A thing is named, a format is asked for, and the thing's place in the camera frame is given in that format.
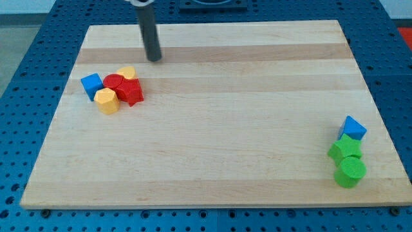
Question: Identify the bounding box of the red circle block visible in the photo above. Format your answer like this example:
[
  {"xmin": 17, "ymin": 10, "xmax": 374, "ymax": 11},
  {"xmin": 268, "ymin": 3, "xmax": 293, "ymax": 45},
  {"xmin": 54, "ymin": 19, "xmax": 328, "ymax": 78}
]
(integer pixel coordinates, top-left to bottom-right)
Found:
[{"xmin": 103, "ymin": 73, "xmax": 124, "ymax": 90}]

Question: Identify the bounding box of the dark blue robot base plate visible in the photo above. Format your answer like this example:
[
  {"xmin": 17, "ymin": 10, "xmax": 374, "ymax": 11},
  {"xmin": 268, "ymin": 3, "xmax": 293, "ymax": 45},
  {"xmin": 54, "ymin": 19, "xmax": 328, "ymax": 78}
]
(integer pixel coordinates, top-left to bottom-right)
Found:
[{"xmin": 178, "ymin": 0, "xmax": 248, "ymax": 11}]

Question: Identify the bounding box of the yellow heart block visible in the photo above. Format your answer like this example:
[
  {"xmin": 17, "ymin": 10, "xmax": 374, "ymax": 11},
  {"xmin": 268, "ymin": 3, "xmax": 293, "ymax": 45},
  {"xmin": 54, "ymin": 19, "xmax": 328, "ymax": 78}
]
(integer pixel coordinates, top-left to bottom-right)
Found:
[{"xmin": 117, "ymin": 66, "xmax": 138, "ymax": 80}]

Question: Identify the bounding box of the red star block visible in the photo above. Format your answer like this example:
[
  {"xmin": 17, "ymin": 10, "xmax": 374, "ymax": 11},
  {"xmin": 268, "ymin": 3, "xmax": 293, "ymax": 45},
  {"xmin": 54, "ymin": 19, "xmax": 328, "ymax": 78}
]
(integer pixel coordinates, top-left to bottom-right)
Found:
[{"xmin": 115, "ymin": 79, "xmax": 144, "ymax": 107}]

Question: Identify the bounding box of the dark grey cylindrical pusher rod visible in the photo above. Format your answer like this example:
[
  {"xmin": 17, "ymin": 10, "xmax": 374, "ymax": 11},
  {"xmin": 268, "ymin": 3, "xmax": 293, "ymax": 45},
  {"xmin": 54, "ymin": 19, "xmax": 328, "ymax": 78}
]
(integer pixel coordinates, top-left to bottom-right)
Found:
[{"xmin": 136, "ymin": 4, "xmax": 162, "ymax": 62}]

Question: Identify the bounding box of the yellow hexagon block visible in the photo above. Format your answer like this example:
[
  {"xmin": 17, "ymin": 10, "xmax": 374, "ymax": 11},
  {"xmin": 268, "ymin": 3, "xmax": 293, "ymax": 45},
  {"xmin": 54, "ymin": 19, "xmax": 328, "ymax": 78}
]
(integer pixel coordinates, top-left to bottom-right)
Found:
[{"xmin": 94, "ymin": 88, "xmax": 120, "ymax": 115}]

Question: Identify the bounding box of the light wooden board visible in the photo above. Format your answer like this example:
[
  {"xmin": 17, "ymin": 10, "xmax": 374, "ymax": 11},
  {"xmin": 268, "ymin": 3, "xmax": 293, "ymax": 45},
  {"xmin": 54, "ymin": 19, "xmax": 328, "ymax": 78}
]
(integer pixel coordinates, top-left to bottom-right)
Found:
[{"xmin": 21, "ymin": 20, "xmax": 411, "ymax": 209}]

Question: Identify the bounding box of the blue triangle block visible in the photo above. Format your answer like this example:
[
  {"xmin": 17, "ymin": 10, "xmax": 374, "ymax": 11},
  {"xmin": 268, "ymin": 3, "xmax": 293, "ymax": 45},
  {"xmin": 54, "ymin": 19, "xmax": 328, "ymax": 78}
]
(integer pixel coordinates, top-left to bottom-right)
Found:
[{"xmin": 337, "ymin": 115, "xmax": 367, "ymax": 140}]

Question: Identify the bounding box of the green star block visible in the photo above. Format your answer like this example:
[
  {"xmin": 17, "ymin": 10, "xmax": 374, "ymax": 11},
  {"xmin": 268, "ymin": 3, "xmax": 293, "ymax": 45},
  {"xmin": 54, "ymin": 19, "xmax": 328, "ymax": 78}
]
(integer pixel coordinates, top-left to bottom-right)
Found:
[{"xmin": 327, "ymin": 134, "xmax": 362, "ymax": 166}]

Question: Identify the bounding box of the green cylinder block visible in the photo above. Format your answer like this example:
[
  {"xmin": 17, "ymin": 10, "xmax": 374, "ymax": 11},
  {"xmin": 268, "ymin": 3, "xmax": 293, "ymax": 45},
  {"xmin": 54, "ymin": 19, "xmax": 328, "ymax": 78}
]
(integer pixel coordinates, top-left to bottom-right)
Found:
[{"xmin": 333, "ymin": 156, "xmax": 368, "ymax": 189}]

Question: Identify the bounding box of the blue cube block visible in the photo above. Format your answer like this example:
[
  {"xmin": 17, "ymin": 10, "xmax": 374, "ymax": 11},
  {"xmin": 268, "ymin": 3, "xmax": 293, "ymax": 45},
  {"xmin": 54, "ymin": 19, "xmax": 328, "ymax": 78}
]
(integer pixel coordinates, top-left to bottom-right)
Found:
[{"xmin": 80, "ymin": 73, "xmax": 104, "ymax": 101}]

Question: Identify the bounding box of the white rod mount collar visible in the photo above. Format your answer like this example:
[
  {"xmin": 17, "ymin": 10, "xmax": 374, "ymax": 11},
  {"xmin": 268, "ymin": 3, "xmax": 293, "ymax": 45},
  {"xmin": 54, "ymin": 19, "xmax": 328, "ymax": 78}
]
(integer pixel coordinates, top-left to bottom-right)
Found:
[{"xmin": 126, "ymin": 0, "xmax": 155, "ymax": 6}]

